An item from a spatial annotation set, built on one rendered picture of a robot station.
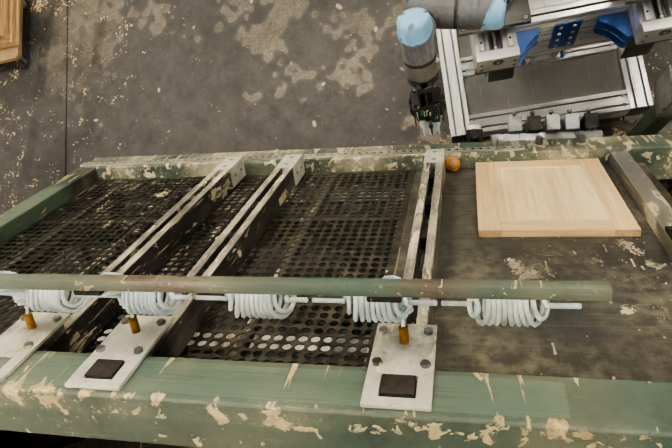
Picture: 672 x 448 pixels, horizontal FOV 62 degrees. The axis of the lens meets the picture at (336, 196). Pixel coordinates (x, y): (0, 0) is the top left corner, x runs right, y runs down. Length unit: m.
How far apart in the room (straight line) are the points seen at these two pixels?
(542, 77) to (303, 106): 1.20
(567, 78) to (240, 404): 2.21
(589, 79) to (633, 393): 2.02
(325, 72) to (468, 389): 2.41
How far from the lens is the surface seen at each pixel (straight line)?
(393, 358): 0.92
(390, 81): 3.00
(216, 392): 0.93
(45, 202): 2.14
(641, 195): 1.65
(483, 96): 2.71
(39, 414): 1.12
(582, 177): 1.80
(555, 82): 2.75
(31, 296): 1.16
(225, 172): 1.92
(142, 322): 1.13
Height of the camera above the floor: 2.74
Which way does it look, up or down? 73 degrees down
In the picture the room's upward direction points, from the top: 50 degrees counter-clockwise
